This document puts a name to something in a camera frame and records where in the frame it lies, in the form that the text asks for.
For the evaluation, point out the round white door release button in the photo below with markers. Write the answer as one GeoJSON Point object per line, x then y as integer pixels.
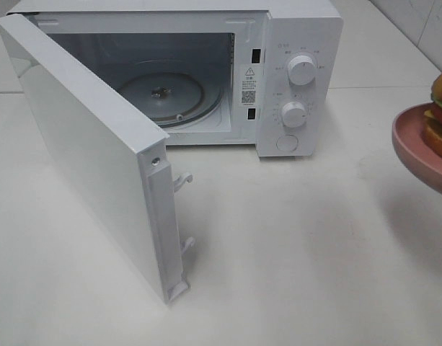
{"type": "Point", "coordinates": [287, 143]}

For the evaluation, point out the white microwave knob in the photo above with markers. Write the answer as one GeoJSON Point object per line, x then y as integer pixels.
{"type": "Point", "coordinates": [301, 69]}
{"type": "Point", "coordinates": [293, 114]}

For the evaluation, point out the white microwave door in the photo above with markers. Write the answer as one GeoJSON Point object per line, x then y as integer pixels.
{"type": "Point", "coordinates": [111, 153]}

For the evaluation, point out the pink round plate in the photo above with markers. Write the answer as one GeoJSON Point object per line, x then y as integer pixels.
{"type": "Point", "coordinates": [412, 151]}

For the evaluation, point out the burger with lettuce and cheese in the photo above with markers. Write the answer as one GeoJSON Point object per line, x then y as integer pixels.
{"type": "Point", "coordinates": [432, 131]}

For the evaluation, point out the glass microwave turntable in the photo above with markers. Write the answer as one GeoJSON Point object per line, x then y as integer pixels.
{"type": "Point", "coordinates": [171, 99]}

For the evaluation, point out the white microwave oven body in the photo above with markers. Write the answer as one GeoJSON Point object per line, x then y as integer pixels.
{"type": "Point", "coordinates": [243, 46]}

